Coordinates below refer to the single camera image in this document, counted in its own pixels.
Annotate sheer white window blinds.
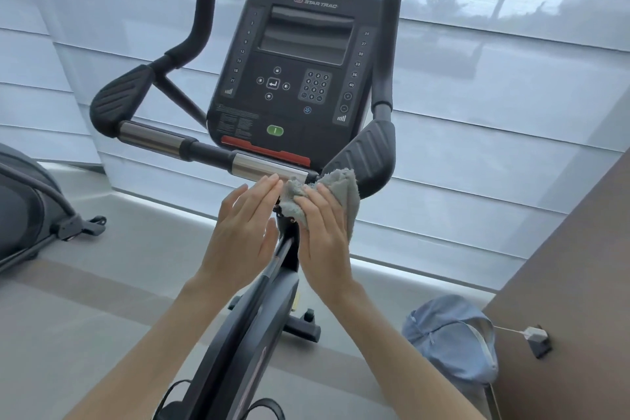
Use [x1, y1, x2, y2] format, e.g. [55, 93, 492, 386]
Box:
[0, 0, 630, 298]

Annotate black wall socket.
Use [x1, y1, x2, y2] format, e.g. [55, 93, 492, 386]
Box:
[529, 325, 553, 359]

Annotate person's left hand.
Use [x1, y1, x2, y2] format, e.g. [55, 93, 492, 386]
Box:
[196, 175, 284, 293]

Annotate person's left forearm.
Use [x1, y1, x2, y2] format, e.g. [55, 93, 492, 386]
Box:
[63, 277, 247, 420]

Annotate grey microfibre cloth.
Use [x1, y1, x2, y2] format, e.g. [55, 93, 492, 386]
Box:
[279, 168, 361, 242]

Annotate black looped cable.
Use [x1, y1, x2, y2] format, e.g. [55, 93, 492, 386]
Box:
[152, 378, 286, 420]

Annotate person's right hand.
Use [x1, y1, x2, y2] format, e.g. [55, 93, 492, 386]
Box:
[294, 183, 358, 298]

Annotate grey elliptical machine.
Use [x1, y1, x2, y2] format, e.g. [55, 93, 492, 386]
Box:
[0, 141, 108, 274]

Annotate person's right forearm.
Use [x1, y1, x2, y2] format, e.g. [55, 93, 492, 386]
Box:
[320, 282, 489, 420]

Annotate black bike console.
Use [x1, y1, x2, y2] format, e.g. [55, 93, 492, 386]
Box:
[206, 0, 384, 170]

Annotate black exercise bike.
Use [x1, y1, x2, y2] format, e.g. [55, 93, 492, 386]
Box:
[89, 0, 397, 420]

